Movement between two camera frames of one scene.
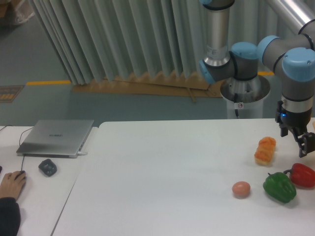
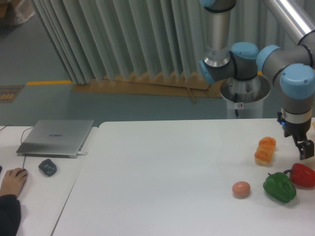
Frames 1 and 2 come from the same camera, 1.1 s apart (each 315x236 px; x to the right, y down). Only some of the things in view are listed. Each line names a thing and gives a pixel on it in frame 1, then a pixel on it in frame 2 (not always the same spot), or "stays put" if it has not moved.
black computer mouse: (23, 171) to (26, 174)
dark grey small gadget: (47, 166) stays put
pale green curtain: (98, 40) stays put
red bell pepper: (301, 175) stays put
